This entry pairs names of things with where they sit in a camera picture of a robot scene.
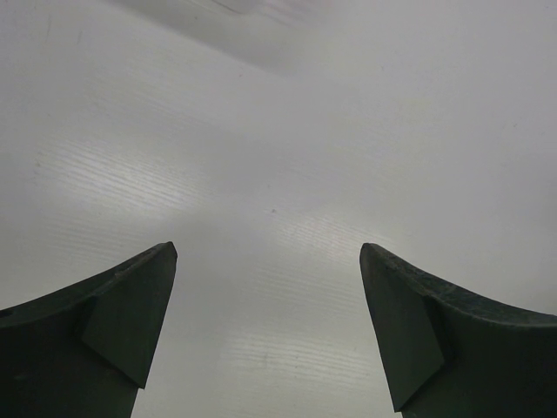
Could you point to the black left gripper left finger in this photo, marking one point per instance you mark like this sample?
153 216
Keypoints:
87 349

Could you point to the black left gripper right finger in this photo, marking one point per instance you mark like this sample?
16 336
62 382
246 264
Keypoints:
450 352

